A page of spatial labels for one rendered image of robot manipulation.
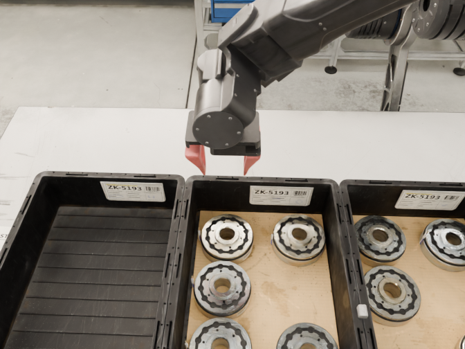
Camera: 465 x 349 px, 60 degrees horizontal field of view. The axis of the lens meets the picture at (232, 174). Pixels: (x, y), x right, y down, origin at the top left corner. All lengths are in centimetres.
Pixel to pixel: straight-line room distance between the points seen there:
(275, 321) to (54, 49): 267
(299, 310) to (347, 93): 196
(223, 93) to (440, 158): 93
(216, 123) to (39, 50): 278
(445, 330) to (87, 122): 107
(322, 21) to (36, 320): 68
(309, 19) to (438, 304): 60
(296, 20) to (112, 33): 281
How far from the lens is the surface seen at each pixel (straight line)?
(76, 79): 278
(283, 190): 80
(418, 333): 81
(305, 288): 79
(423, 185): 86
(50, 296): 84
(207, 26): 252
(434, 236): 88
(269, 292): 78
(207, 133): 44
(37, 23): 350
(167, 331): 65
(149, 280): 80
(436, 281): 87
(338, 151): 119
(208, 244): 78
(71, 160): 122
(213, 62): 49
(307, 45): 43
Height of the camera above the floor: 154
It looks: 50 degrees down
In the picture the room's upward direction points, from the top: straight up
